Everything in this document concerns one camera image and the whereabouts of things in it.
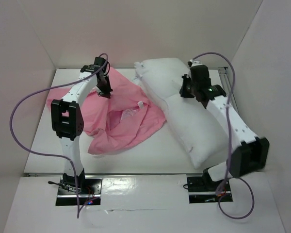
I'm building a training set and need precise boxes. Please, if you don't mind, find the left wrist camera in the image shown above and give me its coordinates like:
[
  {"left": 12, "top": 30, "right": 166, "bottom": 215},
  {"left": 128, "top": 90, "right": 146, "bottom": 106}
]
[{"left": 93, "top": 57, "right": 106, "bottom": 67}]

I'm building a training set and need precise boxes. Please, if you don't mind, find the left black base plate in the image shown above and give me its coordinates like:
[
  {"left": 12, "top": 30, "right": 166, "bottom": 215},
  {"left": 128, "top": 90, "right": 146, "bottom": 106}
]
[{"left": 55, "top": 176, "right": 102, "bottom": 206}]

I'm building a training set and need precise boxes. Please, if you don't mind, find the aluminium frame rail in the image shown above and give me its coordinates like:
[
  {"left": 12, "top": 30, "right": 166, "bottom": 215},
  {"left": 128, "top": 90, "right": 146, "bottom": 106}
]
[{"left": 218, "top": 67, "right": 239, "bottom": 113}]

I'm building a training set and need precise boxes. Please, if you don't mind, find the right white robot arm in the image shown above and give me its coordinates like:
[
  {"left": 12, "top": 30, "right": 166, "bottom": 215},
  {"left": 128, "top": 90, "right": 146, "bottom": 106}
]
[{"left": 179, "top": 61, "right": 270, "bottom": 190}]

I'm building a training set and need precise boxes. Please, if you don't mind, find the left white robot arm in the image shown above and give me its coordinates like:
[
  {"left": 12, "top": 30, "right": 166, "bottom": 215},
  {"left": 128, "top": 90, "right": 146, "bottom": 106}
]
[{"left": 50, "top": 63, "right": 113, "bottom": 194}]

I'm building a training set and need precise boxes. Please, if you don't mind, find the pink satin pillowcase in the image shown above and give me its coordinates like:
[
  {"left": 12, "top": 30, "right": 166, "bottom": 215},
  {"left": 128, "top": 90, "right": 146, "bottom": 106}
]
[{"left": 46, "top": 68, "right": 166, "bottom": 155}]

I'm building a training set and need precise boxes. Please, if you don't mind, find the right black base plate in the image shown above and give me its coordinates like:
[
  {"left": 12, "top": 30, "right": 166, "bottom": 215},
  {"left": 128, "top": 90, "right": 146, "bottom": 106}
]
[{"left": 183, "top": 174, "right": 233, "bottom": 204}]

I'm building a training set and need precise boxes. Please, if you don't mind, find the white pillow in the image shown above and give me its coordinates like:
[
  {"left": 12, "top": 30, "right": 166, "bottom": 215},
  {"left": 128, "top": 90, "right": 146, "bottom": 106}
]
[{"left": 134, "top": 58, "right": 228, "bottom": 169}]

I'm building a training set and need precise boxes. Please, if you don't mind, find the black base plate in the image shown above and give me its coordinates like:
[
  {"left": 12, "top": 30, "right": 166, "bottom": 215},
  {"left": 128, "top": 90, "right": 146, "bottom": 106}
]
[
  {"left": 55, "top": 176, "right": 102, "bottom": 206},
  {"left": 183, "top": 174, "right": 233, "bottom": 204}
]

